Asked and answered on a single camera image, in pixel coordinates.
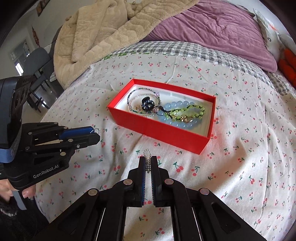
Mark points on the beige fleece blanket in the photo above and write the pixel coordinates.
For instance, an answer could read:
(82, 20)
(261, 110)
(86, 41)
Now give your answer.
(97, 30)

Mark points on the grey checkered sheet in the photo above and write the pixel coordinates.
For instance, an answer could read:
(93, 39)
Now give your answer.
(191, 50)

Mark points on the orange plush cushion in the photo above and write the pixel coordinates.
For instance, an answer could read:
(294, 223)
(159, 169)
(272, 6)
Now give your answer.
(287, 64)

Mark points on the black beaded flower scrunchie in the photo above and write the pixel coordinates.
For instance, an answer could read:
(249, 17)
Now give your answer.
(147, 104)

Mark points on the grey office chair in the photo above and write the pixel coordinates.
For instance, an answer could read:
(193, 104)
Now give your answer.
(39, 65)

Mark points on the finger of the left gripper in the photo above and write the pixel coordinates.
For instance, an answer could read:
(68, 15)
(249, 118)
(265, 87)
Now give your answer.
(56, 146)
(76, 132)

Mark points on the purple pillow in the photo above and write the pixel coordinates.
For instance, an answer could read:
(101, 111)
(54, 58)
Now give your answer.
(218, 25)

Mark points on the left hand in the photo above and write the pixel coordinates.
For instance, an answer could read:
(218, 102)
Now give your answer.
(6, 190)

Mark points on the white printed pillow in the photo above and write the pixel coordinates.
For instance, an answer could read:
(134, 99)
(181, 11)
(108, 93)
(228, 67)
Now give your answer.
(275, 42)

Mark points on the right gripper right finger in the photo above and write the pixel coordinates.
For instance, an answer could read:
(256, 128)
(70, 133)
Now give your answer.
(197, 214)

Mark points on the cherry print bed sheet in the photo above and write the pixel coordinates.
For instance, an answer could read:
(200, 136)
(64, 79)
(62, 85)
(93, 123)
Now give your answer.
(249, 162)

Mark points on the red jewelry box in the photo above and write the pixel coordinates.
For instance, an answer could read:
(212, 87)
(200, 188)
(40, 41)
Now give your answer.
(181, 117)

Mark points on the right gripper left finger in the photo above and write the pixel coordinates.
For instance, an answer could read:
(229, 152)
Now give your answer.
(100, 215)

